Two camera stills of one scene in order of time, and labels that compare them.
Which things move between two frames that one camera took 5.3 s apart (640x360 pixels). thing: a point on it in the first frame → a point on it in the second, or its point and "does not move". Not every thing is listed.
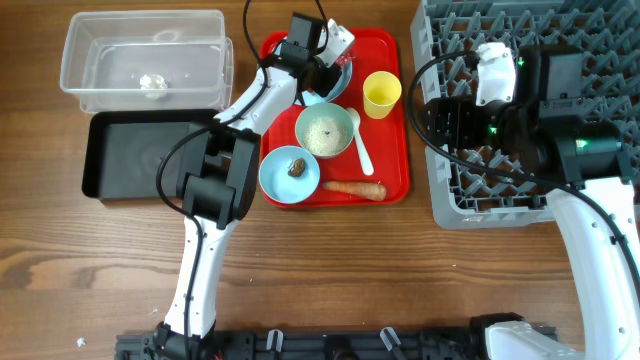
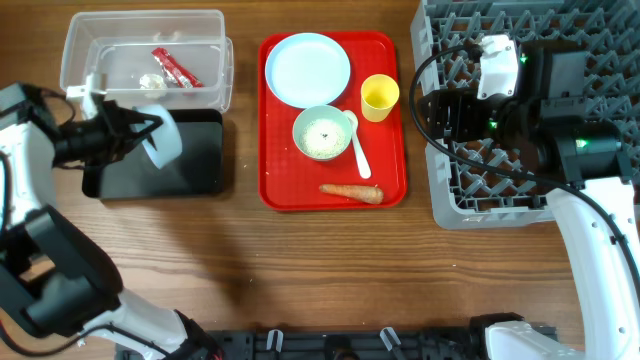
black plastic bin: [124, 149] does not move
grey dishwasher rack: [608, 33] does not move
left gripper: [327, 83] → [116, 120]
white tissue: [153, 86] does not move
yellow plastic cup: [380, 91] does not move
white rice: [324, 135] does not move
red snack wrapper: [345, 58] → [174, 71]
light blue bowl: [289, 175] → [166, 138]
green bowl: [324, 130] does not move
